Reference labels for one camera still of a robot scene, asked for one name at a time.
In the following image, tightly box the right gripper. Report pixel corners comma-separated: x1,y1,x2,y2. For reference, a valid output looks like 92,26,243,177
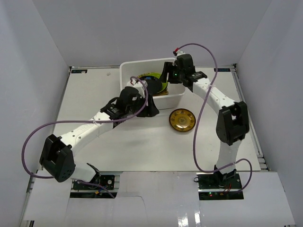
160,62,185,84

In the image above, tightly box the lime green plate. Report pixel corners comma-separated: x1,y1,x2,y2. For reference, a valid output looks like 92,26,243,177
138,72,168,92

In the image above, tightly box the black glossy bowl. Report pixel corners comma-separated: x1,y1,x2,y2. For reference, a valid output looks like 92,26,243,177
140,75,162,95

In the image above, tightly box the fan-shaped bamboo woven tray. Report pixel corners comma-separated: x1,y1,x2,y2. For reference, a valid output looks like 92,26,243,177
153,89,169,97

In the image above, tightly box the yellow patterned plate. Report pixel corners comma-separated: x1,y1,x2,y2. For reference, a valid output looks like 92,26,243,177
169,108,196,132

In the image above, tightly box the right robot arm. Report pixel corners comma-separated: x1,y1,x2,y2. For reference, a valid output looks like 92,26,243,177
160,53,250,189

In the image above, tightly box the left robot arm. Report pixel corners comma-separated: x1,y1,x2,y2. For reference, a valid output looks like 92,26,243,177
39,86,159,189

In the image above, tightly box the white plastic bin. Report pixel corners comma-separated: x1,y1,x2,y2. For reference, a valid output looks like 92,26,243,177
119,58,185,110

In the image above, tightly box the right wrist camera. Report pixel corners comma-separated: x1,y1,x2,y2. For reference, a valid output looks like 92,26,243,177
173,48,185,62

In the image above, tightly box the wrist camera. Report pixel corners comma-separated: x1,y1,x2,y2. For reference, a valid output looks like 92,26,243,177
173,48,185,62
126,80,148,98

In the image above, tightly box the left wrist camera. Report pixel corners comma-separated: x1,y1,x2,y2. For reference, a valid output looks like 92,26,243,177
126,80,148,98

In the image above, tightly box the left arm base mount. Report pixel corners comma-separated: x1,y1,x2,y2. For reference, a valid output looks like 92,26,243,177
70,175,118,199

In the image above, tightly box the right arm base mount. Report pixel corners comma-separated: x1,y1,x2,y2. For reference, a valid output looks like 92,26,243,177
193,174,244,201

